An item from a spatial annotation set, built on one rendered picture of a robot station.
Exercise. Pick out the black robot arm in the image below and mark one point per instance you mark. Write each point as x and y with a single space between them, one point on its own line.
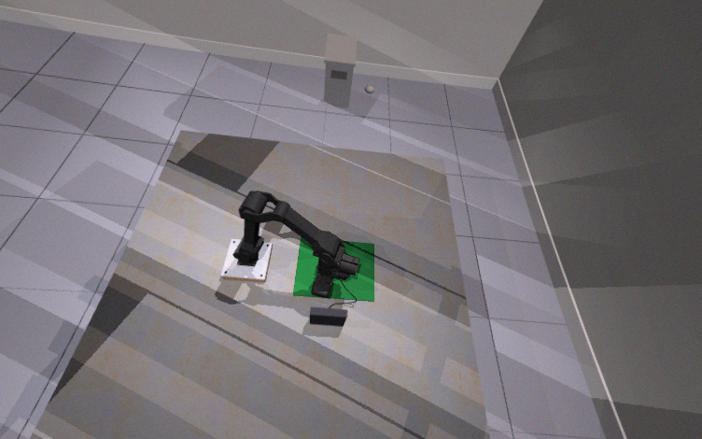
326 246

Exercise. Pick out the black cooling fan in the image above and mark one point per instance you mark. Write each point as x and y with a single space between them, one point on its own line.
327 316

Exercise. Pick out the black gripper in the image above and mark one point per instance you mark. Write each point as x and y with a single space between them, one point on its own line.
322 285

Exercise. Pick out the green circuit board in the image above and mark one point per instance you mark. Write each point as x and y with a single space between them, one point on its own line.
361 285

